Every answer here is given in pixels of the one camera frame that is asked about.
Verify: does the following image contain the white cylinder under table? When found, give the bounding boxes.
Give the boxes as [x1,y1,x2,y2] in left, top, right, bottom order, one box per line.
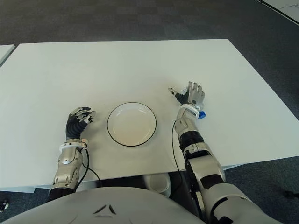
[143,174,171,198]

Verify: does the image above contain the black floor stand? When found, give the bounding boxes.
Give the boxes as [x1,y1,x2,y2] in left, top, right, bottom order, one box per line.
[0,198,10,212]

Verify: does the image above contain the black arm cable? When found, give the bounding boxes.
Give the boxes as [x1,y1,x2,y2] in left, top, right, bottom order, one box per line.
[171,118,185,172]
[79,143,103,188]

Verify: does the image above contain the grey robot torso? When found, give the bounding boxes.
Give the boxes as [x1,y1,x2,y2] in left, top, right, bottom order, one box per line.
[0,186,211,224]

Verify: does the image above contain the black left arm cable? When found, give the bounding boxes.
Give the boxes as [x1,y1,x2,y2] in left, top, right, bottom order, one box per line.
[79,143,103,188]

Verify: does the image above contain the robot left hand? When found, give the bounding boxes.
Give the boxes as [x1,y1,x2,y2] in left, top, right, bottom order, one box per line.
[64,106,97,140]

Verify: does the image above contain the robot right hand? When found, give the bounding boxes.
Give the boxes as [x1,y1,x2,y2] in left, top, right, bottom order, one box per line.
[168,81,206,107]

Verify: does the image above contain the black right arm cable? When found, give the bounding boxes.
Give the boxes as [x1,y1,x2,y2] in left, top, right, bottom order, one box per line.
[171,118,185,172]

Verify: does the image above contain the white table edge in background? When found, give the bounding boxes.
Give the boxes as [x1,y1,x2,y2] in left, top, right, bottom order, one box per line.
[256,0,299,26]

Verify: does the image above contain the white neighbouring table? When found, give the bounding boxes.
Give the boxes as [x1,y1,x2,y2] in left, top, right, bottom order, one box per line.
[0,44,15,67]

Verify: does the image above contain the white plate black rim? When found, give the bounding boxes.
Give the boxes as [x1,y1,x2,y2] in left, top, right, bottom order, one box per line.
[107,101,157,147]

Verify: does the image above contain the clear water bottle blue cap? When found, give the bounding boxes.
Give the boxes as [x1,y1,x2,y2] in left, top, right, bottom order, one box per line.
[181,85,207,119]

